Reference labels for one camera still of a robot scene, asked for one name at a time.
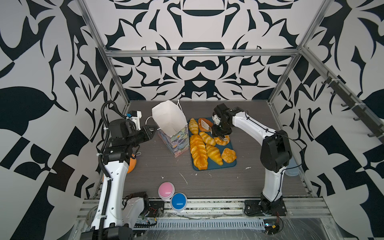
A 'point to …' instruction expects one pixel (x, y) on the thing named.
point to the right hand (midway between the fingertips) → (216, 133)
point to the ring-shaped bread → (220, 142)
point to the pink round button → (166, 190)
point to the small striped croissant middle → (207, 139)
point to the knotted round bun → (228, 155)
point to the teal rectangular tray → (212, 164)
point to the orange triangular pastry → (201, 128)
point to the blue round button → (178, 201)
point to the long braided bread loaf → (199, 152)
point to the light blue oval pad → (294, 171)
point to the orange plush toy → (132, 164)
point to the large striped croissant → (214, 153)
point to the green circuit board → (271, 226)
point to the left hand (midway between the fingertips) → (156, 125)
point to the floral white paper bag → (171, 124)
